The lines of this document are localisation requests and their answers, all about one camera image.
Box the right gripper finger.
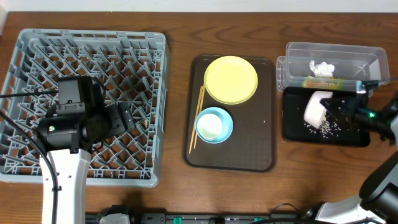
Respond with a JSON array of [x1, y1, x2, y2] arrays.
[[356, 80, 389, 93], [320, 97, 358, 120]]

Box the white pink bowl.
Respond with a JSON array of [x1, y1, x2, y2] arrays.
[[303, 91, 333, 129]]

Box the green orange snack wrapper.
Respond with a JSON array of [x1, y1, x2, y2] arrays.
[[301, 77, 347, 90]]

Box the white paper napkin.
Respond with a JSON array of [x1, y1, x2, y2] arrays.
[[309, 60, 335, 78]]

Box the white small cup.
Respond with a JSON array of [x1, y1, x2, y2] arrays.
[[198, 113, 223, 141]]

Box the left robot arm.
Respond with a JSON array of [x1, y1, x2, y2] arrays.
[[34, 102, 134, 223]]

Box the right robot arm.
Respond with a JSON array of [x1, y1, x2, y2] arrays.
[[304, 80, 397, 223]]

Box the black plastic waste tray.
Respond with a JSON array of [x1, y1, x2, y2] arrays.
[[282, 87, 370, 147]]

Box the clear plastic waste bin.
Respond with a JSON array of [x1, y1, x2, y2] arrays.
[[276, 42, 390, 92]]

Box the spilled rice pile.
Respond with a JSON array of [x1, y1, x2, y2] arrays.
[[303, 117, 342, 139]]

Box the grey plastic dish rack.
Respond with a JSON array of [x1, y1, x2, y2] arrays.
[[1, 29, 170, 187]]

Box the left wooden chopstick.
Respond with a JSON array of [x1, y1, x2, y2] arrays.
[[188, 85, 203, 154]]

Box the wooden chopstick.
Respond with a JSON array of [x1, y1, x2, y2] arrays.
[[188, 85, 203, 154], [193, 84, 206, 149]]

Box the right wooden chopstick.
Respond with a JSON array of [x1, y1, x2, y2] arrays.
[[193, 84, 206, 149]]

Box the light blue saucer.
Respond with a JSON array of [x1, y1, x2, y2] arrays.
[[198, 107, 233, 144]]

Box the dark brown serving tray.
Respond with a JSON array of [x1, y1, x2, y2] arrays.
[[183, 55, 277, 172]]

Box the yellow round plate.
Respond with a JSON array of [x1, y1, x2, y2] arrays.
[[204, 56, 259, 105]]

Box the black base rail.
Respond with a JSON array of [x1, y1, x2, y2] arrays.
[[85, 203, 315, 224]]

